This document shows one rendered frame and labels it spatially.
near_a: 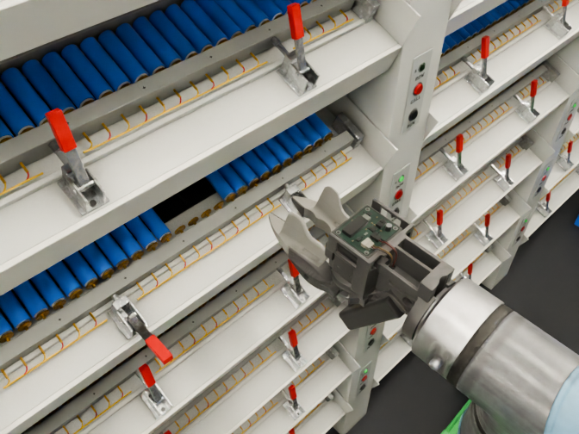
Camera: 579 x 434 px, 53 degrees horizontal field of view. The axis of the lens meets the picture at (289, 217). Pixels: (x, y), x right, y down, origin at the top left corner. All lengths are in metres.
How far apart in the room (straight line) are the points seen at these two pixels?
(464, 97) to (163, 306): 0.61
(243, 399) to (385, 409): 0.70
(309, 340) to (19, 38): 0.83
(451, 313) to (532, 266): 1.58
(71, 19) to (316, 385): 1.01
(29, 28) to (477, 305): 0.42
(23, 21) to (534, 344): 0.47
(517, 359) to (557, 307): 1.50
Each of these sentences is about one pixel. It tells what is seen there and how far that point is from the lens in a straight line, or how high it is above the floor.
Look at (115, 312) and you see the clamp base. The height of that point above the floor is 0.97.
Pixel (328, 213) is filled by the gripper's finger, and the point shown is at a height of 1.05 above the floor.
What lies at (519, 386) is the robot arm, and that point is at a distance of 0.54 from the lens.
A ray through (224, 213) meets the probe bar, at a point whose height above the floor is 0.99.
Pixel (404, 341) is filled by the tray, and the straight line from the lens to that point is 1.64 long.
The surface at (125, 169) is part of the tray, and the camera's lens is 0.57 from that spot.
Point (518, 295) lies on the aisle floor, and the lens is 2.02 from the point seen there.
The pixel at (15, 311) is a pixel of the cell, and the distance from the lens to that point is 0.70.
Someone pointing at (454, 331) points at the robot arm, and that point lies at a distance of 0.55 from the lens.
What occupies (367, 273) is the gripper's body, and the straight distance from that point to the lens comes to 0.56.
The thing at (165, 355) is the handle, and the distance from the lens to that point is 0.65.
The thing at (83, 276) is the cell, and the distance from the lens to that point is 0.71.
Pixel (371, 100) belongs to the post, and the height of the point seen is 1.04.
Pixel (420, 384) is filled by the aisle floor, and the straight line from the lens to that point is 1.76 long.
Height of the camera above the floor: 1.52
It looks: 46 degrees down
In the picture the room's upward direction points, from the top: straight up
